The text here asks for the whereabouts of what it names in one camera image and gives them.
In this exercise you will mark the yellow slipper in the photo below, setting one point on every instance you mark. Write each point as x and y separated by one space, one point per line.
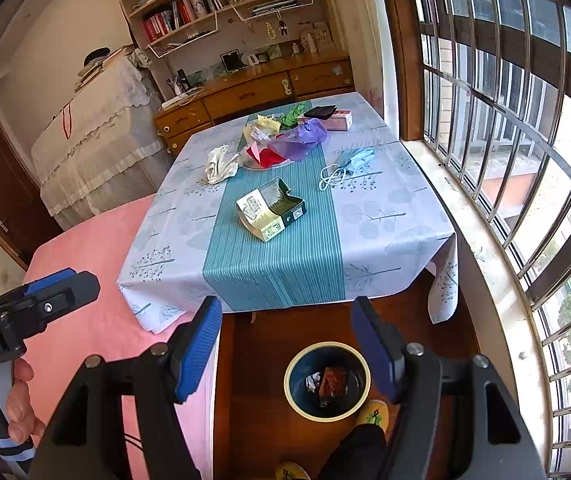
290 472
373 414

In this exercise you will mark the white lace furniture cover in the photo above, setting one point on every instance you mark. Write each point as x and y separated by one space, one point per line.
100 160

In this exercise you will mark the brown packet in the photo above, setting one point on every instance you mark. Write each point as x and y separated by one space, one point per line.
334 385

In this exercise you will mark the black picture frame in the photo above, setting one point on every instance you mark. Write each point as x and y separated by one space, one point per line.
231 61

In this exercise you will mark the dark hanging doll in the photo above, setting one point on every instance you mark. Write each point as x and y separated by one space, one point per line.
283 27

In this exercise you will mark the pink bed sheet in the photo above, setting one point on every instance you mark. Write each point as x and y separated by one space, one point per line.
100 360

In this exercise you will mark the black hat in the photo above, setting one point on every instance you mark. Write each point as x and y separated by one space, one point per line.
96 54

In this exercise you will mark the dark blue trash bin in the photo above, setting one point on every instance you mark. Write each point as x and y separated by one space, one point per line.
298 400

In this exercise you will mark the table with printed tablecloth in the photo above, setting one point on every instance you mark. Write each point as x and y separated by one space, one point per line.
275 260

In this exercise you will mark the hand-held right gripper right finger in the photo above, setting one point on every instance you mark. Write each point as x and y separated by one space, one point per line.
375 352

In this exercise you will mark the white power strip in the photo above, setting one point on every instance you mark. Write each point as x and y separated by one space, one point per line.
173 101

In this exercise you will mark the row of red books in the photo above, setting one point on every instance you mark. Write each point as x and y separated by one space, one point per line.
163 25

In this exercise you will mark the small white crumpled wrapper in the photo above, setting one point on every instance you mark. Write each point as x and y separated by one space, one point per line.
312 382

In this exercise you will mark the red plastic bag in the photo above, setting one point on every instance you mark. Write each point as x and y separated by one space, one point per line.
263 156

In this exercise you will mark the pink box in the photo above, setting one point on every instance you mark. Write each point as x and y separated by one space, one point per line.
338 122

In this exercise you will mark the brown wooden door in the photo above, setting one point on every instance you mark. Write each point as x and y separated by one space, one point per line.
0 180

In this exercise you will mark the person's leg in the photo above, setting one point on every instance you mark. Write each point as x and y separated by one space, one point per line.
355 452

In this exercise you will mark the black wallet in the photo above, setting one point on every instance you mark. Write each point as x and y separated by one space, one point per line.
320 111

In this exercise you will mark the green carton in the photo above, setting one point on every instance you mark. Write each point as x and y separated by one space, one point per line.
270 210

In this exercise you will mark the yellow crumpled paper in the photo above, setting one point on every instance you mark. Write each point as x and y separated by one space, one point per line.
265 122

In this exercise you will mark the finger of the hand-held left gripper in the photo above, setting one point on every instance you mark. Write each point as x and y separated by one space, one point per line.
65 300
48 280

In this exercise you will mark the wooden desk with drawers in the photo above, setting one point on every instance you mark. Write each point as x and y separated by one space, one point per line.
245 95

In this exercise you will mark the person's left hand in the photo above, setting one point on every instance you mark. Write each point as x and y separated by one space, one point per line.
20 405

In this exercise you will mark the blue face mask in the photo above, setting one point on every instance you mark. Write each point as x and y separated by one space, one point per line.
355 162

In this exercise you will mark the beige curtain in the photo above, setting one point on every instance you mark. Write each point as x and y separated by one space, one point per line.
360 35

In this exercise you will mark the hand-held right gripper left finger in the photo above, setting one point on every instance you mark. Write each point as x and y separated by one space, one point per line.
198 350

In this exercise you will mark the metal window grille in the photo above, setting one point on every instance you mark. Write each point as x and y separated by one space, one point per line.
515 110

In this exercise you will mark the purple plastic bag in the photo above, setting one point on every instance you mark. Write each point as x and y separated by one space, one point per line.
300 140

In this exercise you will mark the stack of books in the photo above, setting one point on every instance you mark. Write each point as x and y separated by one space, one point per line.
100 67

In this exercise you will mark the green crumpled paper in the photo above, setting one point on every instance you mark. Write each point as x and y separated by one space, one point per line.
293 112

